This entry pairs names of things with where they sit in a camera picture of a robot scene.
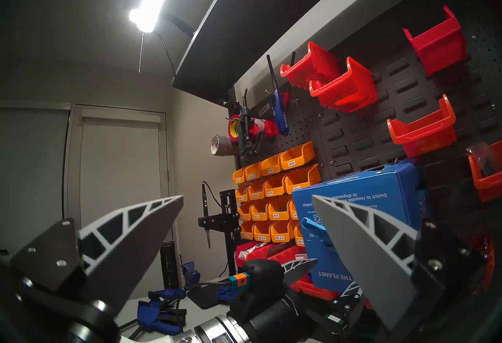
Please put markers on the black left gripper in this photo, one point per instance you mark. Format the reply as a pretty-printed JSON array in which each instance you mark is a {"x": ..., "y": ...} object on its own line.
[{"x": 282, "y": 314}]

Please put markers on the clear bag of screws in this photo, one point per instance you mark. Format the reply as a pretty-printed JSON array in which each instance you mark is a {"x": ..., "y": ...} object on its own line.
[{"x": 484, "y": 158}]

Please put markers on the yellow bin labelled M3-4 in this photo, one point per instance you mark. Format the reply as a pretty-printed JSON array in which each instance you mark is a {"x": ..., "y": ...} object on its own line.
[{"x": 302, "y": 179}]

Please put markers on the small yellow parts bin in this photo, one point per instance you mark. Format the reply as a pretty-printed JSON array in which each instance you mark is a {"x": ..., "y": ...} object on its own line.
[
  {"x": 241, "y": 193},
  {"x": 244, "y": 212},
  {"x": 238, "y": 176},
  {"x": 246, "y": 232}
]

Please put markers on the yellow bin labelled M4 HEX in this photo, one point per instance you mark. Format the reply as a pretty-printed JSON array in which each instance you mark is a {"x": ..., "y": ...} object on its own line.
[{"x": 299, "y": 236}]

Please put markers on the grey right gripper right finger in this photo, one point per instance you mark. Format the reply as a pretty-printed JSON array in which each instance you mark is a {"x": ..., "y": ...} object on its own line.
[{"x": 364, "y": 264}]

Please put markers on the yellow bin labelled M3-8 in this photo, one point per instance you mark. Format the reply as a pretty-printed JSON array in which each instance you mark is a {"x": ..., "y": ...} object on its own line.
[{"x": 279, "y": 209}]

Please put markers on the yellow bin labelled M3X6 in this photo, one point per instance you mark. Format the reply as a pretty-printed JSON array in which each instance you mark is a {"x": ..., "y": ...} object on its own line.
[{"x": 298, "y": 156}]

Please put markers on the clear plastic parts bag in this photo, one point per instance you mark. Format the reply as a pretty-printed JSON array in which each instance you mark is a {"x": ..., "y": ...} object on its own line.
[{"x": 251, "y": 253}]

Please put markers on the yellow bin labelled M3-6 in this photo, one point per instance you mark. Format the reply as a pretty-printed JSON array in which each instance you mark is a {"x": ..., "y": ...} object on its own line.
[{"x": 292, "y": 209}]

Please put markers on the yellow bin labelled M4-6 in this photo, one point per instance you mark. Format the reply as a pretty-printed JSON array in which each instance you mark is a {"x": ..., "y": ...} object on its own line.
[{"x": 274, "y": 187}]

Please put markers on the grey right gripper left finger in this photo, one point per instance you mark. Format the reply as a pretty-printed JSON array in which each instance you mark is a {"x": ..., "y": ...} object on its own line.
[{"x": 129, "y": 252}]

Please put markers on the red bin with markers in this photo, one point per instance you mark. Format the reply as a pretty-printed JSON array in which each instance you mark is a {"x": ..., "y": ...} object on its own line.
[{"x": 484, "y": 264}]

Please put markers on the black soldering iron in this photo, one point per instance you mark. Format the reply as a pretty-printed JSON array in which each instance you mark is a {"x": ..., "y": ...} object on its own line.
[{"x": 205, "y": 209}]

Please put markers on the red utility lighter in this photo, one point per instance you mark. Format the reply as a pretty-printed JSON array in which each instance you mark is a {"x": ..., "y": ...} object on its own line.
[{"x": 289, "y": 99}]

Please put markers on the red white tape roll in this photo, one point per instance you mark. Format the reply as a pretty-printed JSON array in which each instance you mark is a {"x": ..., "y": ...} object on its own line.
[{"x": 266, "y": 128}]

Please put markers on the yellow bin labelled M4X8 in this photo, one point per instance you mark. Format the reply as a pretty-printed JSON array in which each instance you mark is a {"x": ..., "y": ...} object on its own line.
[{"x": 255, "y": 191}]

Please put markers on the yellow bin labelled M3X8 BAD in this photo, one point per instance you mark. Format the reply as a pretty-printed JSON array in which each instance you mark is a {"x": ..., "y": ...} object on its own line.
[{"x": 253, "y": 171}]

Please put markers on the grey door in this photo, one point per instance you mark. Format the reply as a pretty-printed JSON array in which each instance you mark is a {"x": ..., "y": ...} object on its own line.
[{"x": 117, "y": 197}]

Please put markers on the dark grey pegboard panel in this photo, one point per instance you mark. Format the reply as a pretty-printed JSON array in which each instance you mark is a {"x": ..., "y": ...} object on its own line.
[{"x": 353, "y": 138}]

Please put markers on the black overhead shelf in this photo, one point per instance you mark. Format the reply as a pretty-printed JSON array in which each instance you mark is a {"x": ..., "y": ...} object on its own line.
[{"x": 255, "y": 13}]

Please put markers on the black cylindrical speaker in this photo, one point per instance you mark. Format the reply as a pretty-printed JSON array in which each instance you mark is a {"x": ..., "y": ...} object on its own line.
[{"x": 169, "y": 264}]

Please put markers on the black soldering stand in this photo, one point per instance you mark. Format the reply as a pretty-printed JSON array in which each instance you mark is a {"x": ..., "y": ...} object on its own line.
[{"x": 223, "y": 224}]

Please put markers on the blue utility lighter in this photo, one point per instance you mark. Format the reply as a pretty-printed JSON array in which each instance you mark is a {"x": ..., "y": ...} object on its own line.
[{"x": 278, "y": 107}]

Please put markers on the yellow bin labelled M2.5-5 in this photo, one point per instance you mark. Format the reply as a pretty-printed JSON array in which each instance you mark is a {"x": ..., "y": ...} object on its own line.
[{"x": 280, "y": 231}]

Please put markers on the blue microfiber shop towel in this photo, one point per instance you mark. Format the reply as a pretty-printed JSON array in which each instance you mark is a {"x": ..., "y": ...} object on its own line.
[{"x": 317, "y": 228}]

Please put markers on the blue cardboard wipes box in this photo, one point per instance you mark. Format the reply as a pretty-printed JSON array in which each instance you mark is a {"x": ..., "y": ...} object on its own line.
[{"x": 353, "y": 189}]

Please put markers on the small blue vise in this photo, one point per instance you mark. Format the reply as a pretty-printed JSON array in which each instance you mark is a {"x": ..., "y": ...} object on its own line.
[{"x": 191, "y": 272}]

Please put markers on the yellow bin labelled M2.5-6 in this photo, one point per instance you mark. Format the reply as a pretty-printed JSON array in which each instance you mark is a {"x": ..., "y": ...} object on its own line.
[{"x": 261, "y": 233}]

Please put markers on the crimson wall bin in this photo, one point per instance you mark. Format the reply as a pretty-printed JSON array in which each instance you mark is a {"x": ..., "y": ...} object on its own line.
[{"x": 439, "y": 44}]

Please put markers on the blue hand clamp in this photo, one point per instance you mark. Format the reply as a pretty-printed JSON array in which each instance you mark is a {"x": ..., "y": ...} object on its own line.
[{"x": 225, "y": 294}]

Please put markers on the red yellow tape roll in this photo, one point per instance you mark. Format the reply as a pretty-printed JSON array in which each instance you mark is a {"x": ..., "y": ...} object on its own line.
[{"x": 234, "y": 127}]

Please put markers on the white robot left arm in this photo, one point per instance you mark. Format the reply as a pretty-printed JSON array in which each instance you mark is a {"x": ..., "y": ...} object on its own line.
[{"x": 219, "y": 332}]

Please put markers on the yellow bin labelled M3-12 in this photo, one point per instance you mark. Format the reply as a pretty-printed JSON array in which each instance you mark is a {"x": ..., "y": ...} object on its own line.
[{"x": 259, "y": 211}]

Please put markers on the grey duct tape roll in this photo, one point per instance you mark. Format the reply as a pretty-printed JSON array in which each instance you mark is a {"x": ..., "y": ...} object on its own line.
[{"x": 223, "y": 146}]

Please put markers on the flat black pad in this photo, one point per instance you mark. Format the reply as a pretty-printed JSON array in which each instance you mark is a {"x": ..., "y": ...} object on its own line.
[{"x": 204, "y": 295}]

